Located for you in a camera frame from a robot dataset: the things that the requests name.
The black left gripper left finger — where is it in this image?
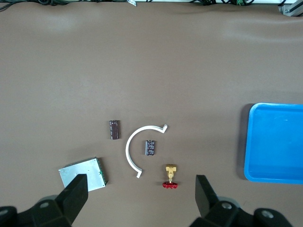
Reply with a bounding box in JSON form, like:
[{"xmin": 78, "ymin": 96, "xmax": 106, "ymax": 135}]
[{"xmin": 0, "ymin": 174, "xmax": 89, "ymax": 227}]

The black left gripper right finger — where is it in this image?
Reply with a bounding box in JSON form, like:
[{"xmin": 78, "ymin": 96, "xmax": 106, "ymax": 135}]
[{"xmin": 189, "ymin": 175, "xmax": 292, "ymax": 227}]

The blue plastic tray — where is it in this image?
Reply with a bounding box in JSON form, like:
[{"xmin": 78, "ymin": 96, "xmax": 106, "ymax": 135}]
[{"xmin": 243, "ymin": 102, "xmax": 303, "ymax": 184}]

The silver metal circuit module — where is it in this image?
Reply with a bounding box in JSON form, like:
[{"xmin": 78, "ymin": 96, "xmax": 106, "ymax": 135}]
[{"xmin": 58, "ymin": 156, "xmax": 109, "ymax": 192}]

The brass valve with red handle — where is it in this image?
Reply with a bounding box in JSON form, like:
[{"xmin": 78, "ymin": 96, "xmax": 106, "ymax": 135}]
[{"xmin": 161, "ymin": 163, "xmax": 178, "ymax": 190}]

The white curved plastic bracket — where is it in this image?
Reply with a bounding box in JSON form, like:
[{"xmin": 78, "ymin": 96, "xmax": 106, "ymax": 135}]
[{"xmin": 125, "ymin": 123, "xmax": 168, "ymax": 179}]

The black cable bundle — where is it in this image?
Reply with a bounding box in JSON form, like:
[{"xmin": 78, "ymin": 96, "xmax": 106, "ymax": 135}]
[
  {"xmin": 196, "ymin": 0, "xmax": 255, "ymax": 7},
  {"xmin": 0, "ymin": 0, "xmax": 71, "ymax": 11}
]

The aluminium profile bracket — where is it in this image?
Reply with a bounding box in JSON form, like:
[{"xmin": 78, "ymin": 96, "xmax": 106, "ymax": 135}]
[{"xmin": 277, "ymin": 0, "xmax": 303, "ymax": 17}]

